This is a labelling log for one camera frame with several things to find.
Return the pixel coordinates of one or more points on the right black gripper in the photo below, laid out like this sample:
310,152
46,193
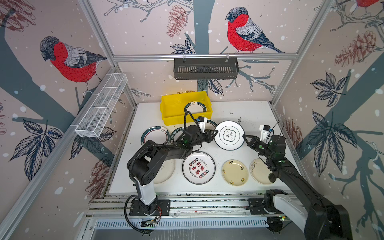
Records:
254,142

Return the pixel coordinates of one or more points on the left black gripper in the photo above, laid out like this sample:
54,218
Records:
208,135

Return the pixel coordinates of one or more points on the white plate flower emblem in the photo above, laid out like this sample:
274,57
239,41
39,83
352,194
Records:
230,135

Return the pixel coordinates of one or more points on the green red rim plate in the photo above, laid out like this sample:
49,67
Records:
210,125
195,108

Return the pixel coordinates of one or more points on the white plate red characters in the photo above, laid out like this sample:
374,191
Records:
199,168

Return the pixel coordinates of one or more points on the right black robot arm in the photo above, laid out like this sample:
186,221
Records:
316,216

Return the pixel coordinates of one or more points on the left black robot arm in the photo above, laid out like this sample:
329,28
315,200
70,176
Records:
145,164

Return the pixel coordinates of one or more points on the yellow plastic bin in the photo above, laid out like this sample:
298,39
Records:
172,106

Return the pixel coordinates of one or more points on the cream floral plate right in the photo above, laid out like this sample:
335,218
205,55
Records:
260,172

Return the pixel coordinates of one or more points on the cream floral plate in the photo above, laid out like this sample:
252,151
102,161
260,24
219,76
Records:
235,173
260,172

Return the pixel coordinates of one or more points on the green rim Hao Wei plate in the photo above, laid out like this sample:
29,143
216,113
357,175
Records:
176,134

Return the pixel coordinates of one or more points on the cream floral plate centre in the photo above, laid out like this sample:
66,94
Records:
235,173

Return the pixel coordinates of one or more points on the green rim plate far left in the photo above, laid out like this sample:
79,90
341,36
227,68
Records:
158,134

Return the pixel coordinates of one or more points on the plain cream plate left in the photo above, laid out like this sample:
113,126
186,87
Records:
166,171

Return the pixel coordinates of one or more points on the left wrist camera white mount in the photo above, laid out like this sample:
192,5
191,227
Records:
202,123

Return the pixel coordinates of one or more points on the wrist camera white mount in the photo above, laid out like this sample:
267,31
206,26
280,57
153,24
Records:
265,132
202,123

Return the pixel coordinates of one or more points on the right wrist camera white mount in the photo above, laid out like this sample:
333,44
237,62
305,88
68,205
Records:
265,132

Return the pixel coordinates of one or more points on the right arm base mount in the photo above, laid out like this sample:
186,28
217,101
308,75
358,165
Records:
262,207

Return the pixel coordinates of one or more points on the black hanging wire basket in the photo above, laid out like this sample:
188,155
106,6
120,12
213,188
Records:
206,69

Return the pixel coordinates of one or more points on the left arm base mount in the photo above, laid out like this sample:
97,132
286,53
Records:
156,208

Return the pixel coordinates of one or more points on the aluminium frame rail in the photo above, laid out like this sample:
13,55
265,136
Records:
165,58

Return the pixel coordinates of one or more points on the white wire mesh shelf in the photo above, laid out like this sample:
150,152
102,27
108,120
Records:
98,114

